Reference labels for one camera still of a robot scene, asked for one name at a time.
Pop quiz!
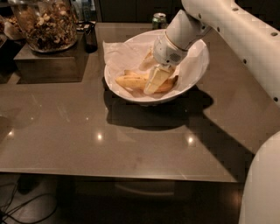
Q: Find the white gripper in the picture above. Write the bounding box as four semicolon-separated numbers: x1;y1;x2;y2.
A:
139;34;188;95

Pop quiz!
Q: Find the yellow banana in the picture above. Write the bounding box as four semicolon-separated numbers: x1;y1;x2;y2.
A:
115;66;178;95
122;70;178;93

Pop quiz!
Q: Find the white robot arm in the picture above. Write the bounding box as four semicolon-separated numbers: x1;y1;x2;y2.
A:
144;0;280;224

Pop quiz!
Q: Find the white bowl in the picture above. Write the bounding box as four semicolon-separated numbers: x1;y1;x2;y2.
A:
103;28;211;106

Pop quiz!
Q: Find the snack bowl at left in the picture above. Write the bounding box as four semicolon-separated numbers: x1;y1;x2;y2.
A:
3;16;24;40

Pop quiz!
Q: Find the white paper liner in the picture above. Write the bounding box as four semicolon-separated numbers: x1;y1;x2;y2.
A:
102;29;210;99

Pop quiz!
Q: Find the green soda can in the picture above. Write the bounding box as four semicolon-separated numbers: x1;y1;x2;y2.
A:
152;12;167;30

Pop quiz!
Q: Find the large glass snack jar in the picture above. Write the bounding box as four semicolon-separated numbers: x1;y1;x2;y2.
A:
8;0;77;53

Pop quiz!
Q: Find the dark square pedestal block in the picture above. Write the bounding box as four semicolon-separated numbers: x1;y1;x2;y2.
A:
14;33;89;84

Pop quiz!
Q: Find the black floor cable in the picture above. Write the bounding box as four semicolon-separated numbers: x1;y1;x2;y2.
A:
0;182;60;224

